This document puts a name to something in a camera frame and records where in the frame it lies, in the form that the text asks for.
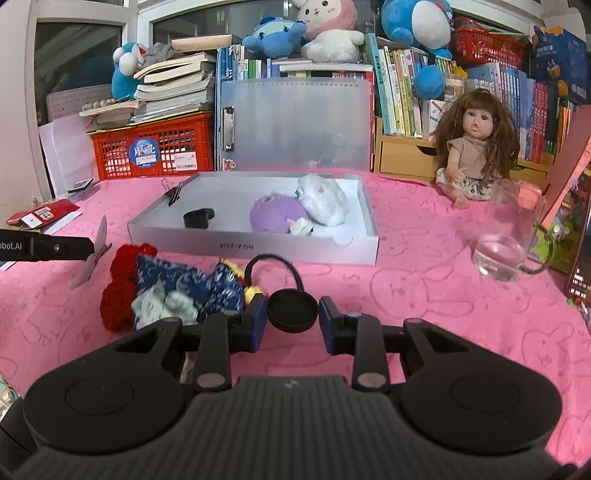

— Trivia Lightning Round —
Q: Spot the smartphone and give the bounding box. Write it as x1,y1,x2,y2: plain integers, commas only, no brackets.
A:
567,198,591,303

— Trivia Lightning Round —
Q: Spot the red plastic basket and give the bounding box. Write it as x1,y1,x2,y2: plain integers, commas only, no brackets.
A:
450,27,527,71

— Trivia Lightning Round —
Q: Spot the blue floral cloth pouch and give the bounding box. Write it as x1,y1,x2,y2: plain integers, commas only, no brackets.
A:
134,256,245,324

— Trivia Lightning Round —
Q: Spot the glass mug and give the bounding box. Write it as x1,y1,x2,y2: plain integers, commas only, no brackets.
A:
472,179,554,283

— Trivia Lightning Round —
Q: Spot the row of pale books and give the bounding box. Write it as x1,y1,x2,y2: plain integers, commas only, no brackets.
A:
367,32,458,138

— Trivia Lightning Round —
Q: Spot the white pink bunny plush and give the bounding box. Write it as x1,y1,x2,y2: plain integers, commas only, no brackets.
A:
293,0,365,64

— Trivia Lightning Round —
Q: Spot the silver cardboard box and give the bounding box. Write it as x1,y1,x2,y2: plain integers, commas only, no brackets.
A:
127,172,380,267

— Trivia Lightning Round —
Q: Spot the blue white plush toy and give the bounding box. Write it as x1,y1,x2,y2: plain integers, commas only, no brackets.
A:
112,42,153,101

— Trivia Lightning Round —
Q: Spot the red envelope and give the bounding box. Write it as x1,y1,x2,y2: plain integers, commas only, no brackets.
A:
6,199,80,229

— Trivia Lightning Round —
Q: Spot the wooden drawer organizer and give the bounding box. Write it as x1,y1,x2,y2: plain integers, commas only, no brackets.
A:
373,115,555,186

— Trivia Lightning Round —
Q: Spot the black binder clip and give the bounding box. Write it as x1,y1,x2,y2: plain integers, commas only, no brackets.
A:
163,180,185,206

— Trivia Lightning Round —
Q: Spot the red plastic crate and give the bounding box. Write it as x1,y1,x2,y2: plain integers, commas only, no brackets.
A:
88,112,215,181

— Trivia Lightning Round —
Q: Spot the large blue plush toy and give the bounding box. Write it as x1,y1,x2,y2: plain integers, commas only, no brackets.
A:
381,0,455,100

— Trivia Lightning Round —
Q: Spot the green checkered doll dress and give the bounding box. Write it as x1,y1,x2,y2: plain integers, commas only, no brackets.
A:
131,284,199,384

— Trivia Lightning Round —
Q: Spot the white paper sheet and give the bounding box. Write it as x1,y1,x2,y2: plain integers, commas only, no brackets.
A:
38,113,100,197

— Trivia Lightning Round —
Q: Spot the blue long-eared plush toy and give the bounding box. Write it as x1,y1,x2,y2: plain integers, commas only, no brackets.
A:
242,17,308,59

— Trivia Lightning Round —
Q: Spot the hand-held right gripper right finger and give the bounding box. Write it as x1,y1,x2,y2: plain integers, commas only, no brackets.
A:
320,296,467,392

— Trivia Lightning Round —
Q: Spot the row of blue books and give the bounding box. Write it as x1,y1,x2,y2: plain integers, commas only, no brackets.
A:
466,62,583,164

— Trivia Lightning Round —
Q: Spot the brown-haired doll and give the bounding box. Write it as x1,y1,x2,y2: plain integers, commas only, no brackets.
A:
431,90,520,209

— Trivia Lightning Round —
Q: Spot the translucent plastic clipboard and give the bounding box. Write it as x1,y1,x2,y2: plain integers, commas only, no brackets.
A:
217,76,375,172

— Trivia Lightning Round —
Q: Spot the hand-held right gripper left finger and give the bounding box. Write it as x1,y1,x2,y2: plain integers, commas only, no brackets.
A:
113,294,269,392

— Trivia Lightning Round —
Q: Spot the black elastic hair band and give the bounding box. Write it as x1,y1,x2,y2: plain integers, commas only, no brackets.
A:
243,256,306,294

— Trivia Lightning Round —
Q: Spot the purple plush toy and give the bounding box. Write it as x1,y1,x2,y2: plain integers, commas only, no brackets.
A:
250,194,309,233

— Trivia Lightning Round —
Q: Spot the red crochet piece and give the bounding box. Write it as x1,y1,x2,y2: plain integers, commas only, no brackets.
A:
100,243,158,332

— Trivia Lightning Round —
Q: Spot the stack of books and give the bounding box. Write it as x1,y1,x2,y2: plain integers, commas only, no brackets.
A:
79,37,218,127

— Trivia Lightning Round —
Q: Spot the pink printed towel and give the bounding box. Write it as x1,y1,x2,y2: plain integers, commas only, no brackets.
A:
0,173,591,467

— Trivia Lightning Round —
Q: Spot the grey grid cutting mat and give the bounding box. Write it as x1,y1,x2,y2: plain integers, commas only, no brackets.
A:
46,84,114,121

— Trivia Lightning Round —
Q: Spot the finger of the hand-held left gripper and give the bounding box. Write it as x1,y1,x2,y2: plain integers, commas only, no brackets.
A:
39,235,95,261

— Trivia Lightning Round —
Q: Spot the blue cardboard box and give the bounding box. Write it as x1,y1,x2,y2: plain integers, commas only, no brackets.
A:
529,25,589,104

